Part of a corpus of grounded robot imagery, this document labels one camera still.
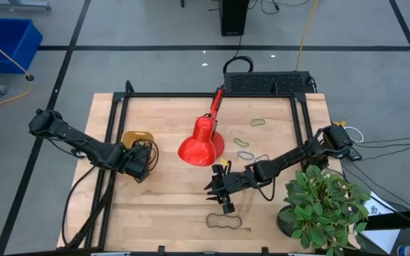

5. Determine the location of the white cable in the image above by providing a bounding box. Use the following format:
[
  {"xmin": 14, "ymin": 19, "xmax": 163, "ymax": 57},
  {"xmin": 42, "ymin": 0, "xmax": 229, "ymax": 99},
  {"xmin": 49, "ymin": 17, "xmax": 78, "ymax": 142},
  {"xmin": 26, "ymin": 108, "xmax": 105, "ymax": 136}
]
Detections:
[{"xmin": 345, "ymin": 126, "xmax": 364, "ymax": 143}]

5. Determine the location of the yellow hanging cable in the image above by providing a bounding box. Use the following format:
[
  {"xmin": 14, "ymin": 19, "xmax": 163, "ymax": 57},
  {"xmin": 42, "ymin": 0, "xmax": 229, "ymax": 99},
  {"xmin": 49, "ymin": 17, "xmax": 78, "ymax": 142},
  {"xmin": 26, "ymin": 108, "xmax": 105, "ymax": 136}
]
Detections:
[{"xmin": 294, "ymin": 0, "xmax": 321, "ymax": 72}]

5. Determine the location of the black coiled cable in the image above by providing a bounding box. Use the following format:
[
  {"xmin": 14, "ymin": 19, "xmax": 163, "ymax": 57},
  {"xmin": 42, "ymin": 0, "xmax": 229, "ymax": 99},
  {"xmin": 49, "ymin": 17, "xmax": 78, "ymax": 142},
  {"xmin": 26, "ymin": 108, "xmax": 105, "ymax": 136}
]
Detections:
[{"xmin": 222, "ymin": 55, "xmax": 255, "ymax": 75}]

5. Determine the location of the long black cable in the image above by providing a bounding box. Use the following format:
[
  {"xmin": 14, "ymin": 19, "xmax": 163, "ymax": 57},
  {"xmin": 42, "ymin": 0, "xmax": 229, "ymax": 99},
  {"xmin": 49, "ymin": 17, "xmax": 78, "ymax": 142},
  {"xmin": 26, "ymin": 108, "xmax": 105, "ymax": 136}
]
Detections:
[{"xmin": 342, "ymin": 165, "xmax": 410, "ymax": 235}]

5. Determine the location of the tan rubber band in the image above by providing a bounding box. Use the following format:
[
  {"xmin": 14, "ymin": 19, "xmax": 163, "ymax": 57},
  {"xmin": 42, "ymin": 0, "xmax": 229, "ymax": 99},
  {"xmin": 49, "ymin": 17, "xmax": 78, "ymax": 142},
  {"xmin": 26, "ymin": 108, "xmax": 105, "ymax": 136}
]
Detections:
[{"xmin": 236, "ymin": 193, "xmax": 257, "ymax": 217}]

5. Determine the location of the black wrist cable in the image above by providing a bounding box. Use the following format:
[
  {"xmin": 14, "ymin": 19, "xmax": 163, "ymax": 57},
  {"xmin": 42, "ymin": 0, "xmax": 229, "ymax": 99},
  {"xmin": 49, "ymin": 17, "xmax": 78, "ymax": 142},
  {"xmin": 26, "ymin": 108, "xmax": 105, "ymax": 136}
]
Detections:
[
  {"xmin": 132, "ymin": 139, "xmax": 160, "ymax": 184},
  {"xmin": 256, "ymin": 176, "xmax": 278, "ymax": 203}
]

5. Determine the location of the black computer tower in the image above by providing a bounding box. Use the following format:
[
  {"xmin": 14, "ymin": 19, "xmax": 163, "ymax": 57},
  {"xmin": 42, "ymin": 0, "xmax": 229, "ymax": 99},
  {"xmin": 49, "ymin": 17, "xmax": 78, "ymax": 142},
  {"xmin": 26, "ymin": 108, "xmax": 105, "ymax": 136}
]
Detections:
[{"xmin": 219, "ymin": 0, "xmax": 251, "ymax": 37}]

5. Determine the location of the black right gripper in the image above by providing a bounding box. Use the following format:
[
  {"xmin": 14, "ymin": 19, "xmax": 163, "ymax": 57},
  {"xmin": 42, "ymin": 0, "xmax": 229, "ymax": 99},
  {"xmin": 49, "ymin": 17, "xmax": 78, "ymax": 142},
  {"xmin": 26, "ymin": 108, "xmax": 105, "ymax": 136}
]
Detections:
[{"xmin": 203, "ymin": 159, "xmax": 259, "ymax": 206}]

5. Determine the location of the yellow plastic bin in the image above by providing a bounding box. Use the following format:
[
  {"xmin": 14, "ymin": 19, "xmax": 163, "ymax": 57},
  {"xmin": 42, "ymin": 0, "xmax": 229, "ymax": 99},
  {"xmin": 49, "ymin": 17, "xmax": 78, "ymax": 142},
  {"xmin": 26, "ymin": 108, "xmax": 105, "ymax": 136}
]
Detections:
[{"xmin": 120, "ymin": 129, "xmax": 155, "ymax": 150}]

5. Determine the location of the green artificial plant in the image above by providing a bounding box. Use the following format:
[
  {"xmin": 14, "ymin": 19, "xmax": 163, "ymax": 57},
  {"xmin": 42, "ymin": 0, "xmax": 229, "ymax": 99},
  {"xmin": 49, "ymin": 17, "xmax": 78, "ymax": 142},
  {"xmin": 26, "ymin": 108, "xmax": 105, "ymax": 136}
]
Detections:
[{"xmin": 278, "ymin": 164, "xmax": 372, "ymax": 256}]

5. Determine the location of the black plant pot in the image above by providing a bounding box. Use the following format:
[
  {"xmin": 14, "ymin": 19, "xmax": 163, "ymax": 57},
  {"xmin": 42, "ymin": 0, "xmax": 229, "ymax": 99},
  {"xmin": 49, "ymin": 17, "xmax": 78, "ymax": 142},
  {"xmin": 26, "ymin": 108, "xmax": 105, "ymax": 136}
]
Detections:
[{"xmin": 277, "ymin": 205, "xmax": 300, "ymax": 238}]

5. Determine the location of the yellow floor cable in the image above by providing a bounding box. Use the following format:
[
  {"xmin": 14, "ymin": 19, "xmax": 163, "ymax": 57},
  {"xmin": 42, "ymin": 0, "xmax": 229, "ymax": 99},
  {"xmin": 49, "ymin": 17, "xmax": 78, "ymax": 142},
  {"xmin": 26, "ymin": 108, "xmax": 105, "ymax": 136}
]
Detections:
[{"xmin": 0, "ymin": 28, "xmax": 36, "ymax": 112}]

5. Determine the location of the blue plastic crate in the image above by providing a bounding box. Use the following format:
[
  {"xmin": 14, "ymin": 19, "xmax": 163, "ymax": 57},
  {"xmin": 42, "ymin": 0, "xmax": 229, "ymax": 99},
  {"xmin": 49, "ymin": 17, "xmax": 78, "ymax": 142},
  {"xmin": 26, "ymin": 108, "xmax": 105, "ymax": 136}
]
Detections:
[{"xmin": 0, "ymin": 18, "xmax": 44, "ymax": 75}]

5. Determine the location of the thin black rubber band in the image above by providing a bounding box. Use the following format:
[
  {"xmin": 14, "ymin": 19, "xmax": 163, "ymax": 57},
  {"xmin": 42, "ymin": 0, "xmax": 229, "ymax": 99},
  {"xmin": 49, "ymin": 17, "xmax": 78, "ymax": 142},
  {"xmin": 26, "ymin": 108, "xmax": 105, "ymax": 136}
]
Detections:
[{"xmin": 205, "ymin": 213, "xmax": 243, "ymax": 230}]

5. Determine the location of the red desk lamp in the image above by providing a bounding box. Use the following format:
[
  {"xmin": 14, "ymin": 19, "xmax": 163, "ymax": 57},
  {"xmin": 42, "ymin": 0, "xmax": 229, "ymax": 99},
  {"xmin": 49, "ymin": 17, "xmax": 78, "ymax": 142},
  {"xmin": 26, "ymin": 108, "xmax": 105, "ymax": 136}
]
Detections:
[{"xmin": 177, "ymin": 85, "xmax": 226, "ymax": 167}]

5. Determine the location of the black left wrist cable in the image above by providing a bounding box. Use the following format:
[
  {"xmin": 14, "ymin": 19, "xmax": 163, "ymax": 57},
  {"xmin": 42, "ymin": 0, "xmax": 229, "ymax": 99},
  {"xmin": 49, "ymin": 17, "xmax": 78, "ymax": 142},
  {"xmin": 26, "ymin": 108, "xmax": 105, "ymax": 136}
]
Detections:
[{"xmin": 132, "ymin": 139, "xmax": 160, "ymax": 184}]

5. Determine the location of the black perforated box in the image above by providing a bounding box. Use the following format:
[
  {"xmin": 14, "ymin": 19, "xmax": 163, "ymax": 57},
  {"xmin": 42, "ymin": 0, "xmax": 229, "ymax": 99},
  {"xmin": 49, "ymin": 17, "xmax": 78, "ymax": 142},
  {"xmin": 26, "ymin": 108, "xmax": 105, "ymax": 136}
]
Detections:
[{"xmin": 223, "ymin": 70, "xmax": 315, "ymax": 95}]

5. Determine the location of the white paper sheet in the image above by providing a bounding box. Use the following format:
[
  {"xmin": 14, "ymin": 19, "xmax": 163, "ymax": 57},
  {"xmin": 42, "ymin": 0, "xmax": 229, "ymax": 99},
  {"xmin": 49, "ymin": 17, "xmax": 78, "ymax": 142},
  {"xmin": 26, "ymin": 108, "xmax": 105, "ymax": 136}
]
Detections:
[{"xmin": 361, "ymin": 197, "xmax": 401, "ymax": 255}]

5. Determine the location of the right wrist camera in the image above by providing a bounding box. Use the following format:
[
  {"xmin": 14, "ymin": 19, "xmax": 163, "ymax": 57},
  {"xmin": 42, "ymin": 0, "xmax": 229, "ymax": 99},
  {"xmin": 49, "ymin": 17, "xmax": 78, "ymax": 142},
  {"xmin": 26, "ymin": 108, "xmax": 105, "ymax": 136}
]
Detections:
[{"xmin": 221, "ymin": 201, "xmax": 236, "ymax": 215}]

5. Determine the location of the black bar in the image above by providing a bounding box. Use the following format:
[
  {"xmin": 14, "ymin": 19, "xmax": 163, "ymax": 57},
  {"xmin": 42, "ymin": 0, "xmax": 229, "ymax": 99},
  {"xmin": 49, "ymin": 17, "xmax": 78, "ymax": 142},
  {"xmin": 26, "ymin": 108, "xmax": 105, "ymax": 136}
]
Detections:
[{"xmin": 367, "ymin": 208, "xmax": 410, "ymax": 231}]

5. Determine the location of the black arm base cable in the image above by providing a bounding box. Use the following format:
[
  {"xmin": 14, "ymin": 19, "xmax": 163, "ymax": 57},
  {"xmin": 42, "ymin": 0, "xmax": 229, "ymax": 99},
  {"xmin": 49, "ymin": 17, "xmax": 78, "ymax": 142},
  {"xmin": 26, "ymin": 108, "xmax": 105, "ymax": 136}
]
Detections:
[{"xmin": 61, "ymin": 164, "xmax": 98, "ymax": 247}]

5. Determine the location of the thin blue rubber band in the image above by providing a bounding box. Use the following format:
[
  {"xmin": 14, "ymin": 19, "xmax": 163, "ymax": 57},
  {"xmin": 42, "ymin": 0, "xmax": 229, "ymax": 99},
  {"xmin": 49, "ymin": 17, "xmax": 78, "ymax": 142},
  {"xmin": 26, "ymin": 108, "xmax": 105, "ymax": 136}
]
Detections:
[{"xmin": 236, "ymin": 150, "xmax": 256, "ymax": 161}]

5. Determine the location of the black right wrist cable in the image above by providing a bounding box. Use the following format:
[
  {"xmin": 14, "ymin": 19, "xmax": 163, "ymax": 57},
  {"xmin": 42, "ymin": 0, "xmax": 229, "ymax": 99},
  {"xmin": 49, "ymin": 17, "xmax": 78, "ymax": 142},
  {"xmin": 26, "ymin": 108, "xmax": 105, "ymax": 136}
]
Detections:
[{"xmin": 256, "ymin": 176, "xmax": 278, "ymax": 203}]

